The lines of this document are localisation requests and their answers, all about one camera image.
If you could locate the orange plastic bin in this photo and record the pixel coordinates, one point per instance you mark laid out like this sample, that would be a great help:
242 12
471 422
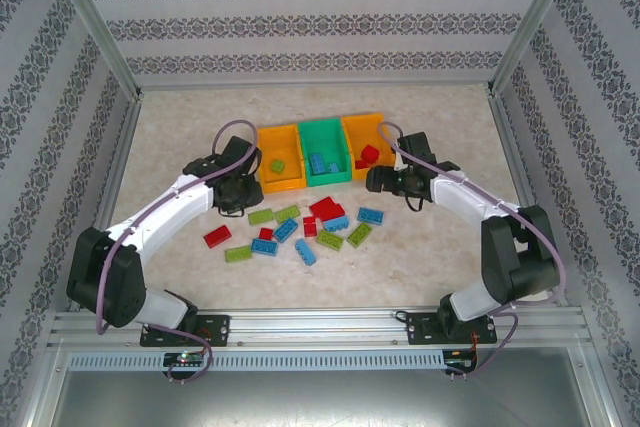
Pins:
289 147
357 134

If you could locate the blue two-by-two lego brick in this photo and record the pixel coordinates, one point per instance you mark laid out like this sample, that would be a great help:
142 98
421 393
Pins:
333 167

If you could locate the lime two-by-two lego brick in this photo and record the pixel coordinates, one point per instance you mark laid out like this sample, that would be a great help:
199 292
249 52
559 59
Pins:
276 165

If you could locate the green plastic bin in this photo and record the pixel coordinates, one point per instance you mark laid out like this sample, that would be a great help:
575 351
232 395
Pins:
325 139

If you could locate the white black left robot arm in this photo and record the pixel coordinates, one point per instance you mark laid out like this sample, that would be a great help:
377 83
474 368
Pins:
165 207

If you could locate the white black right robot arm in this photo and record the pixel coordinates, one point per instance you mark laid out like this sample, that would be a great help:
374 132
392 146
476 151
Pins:
465 192

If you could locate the grey metal panel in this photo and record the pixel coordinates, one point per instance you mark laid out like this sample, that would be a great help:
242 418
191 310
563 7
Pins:
320 397

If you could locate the aluminium side rail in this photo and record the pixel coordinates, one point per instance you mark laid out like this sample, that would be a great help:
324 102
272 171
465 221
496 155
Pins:
118 162
511 147

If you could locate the aluminium cross rail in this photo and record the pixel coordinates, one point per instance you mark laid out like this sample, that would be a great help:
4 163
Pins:
320 84

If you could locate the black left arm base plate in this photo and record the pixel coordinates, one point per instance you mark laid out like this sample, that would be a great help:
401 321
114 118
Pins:
220 329

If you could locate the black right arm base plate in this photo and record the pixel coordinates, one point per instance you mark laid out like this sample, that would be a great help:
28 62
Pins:
420 329

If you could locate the aluminium mounting rail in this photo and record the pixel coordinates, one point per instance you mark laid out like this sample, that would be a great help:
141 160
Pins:
320 327

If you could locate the aluminium frame post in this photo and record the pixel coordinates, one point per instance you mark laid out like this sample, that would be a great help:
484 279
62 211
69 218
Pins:
95 22
532 22

